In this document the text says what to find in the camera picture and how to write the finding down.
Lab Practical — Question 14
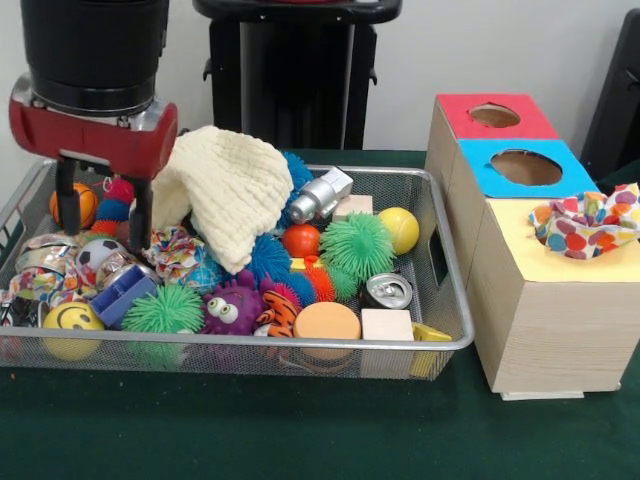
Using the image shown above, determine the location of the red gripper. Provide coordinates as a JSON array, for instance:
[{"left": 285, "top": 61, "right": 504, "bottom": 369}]
[{"left": 9, "top": 74, "right": 179, "bottom": 257}]

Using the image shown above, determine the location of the black chair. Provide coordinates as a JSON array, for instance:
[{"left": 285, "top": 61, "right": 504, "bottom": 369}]
[{"left": 580, "top": 8, "right": 640, "bottom": 183}]

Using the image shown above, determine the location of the clear mesh bin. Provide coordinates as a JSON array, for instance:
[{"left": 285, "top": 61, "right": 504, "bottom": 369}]
[{"left": 0, "top": 155, "right": 475, "bottom": 381}]

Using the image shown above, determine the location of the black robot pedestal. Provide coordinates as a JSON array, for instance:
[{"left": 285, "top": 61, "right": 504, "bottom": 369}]
[{"left": 193, "top": 0, "right": 403, "bottom": 151}]

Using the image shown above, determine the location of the wooden box with three holes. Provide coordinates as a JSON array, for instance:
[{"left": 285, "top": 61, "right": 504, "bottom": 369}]
[{"left": 425, "top": 93, "right": 640, "bottom": 401}]

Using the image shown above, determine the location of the cream knitted cloth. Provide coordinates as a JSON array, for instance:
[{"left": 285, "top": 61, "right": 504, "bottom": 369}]
[{"left": 150, "top": 125, "right": 294, "bottom": 274}]

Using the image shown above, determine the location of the yellow smiley ball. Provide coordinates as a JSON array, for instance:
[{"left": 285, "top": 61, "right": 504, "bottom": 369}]
[{"left": 42, "top": 302, "right": 105, "bottom": 361}]

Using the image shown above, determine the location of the plain yellow ball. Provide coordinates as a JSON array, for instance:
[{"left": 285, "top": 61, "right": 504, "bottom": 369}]
[{"left": 376, "top": 207, "right": 421, "bottom": 255}]

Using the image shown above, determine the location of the polka dot cloth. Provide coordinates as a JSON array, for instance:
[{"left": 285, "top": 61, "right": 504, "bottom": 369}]
[{"left": 528, "top": 183, "right": 640, "bottom": 261}]

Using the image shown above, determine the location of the purple spiky ball with eyes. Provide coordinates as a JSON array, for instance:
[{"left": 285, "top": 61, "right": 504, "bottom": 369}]
[{"left": 200, "top": 275, "right": 266, "bottom": 336}]

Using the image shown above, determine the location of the small orange basketball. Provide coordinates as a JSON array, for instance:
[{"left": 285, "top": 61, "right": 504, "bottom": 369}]
[{"left": 49, "top": 182, "right": 99, "bottom": 231}]

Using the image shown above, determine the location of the green spiky ball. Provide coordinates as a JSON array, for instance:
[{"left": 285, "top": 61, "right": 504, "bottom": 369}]
[
  {"left": 122, "top": 284, "right": 205, "bottom": 363},
  {"left": 320, "top": 212, "right": 397, "bottom": 284}
]

